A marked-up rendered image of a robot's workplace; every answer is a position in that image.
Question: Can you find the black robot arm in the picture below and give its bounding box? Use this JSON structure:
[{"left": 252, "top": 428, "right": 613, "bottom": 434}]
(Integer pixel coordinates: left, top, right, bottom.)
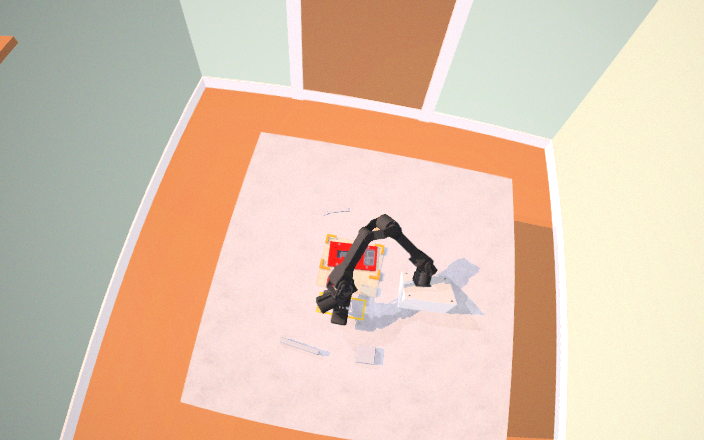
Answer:
[{"left": 316, "top": 214, "right": 438, "bottom": 314}]

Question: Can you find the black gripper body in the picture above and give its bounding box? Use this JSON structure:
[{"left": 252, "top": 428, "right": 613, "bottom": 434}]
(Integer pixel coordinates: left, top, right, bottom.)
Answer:
[{"left": 331, "top": 300, "right": 351, "bottom": 326}]

